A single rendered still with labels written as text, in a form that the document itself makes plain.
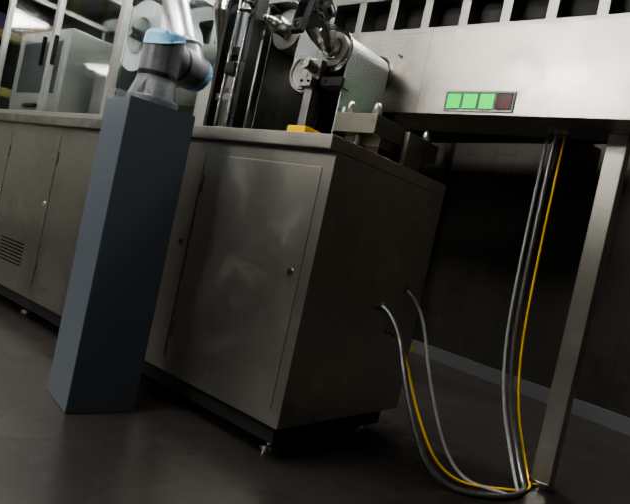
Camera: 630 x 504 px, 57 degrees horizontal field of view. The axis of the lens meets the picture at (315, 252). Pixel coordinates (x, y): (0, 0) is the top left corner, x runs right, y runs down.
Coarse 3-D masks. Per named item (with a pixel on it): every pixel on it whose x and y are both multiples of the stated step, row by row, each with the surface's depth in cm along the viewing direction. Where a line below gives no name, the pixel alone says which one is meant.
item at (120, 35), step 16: (128, 0) 236; (208, 0) 264; (128, 16) 237; (0, 48) 310; (0, 64) 309; (48, 64) 272; (112, 64) 236; (112, 80) 237; (112, 96) 238; (16, 112) 288; (32, 112) 277; (48, 112) 266; (64, 112) 257
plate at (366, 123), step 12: (336, 120) 183; (348, 120) 180; (360, 120) 177; (372, 120) 174; (384, 120) 176; (348, 132) 181; (360, 132) 177; (372, 132) 174; (384, 132) 178; (396, 132) 182; (396, 144) 184; (432, 144) 200; (432, 156) 202
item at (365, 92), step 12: (348, 72) 190; (360, 72) 195; (360, 84) 196; (372, 84) 201; (348, 96) 192; (360, 96) 197; (372, 96) 202; (336, 108) 189; (360, 108) 198; (372, 108) 203
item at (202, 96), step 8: (216, 8) 240; (224, 8) 238; (216, 16) 241; (224, 16) 239; (216, 24) 242; (216, 32) 243; (216, 40) 244; (216, 48) 245; (216, 56) 244; (208, 88) 241; (200, 96) 244; (208, 96) 241; (200, 104) 243; (224, 104) 246; (200, 112) 243; (200, 120) 242
